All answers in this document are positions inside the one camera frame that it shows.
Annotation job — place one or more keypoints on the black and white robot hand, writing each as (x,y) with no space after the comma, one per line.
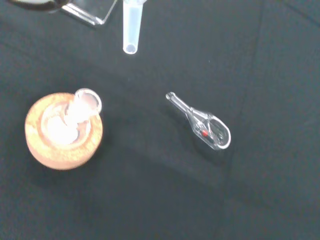
(37,5)

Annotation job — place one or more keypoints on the clear acrylic funnel stand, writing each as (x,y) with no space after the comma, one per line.
(92,11)

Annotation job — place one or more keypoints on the glass weighing funnel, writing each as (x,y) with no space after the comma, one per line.
(200,122)

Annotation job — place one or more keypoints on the round-bottom glass flask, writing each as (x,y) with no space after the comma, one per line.
(75,117)

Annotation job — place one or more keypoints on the black cloth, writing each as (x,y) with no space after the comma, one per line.
(160,195)

